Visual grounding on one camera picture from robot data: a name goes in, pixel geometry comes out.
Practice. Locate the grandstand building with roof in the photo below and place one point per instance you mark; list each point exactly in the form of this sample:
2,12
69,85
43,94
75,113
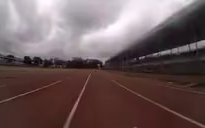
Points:
176,50

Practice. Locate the low pale building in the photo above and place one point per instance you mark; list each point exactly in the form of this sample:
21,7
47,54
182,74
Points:
3,60

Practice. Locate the row of trees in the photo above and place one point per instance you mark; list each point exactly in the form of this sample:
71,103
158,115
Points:
70,62

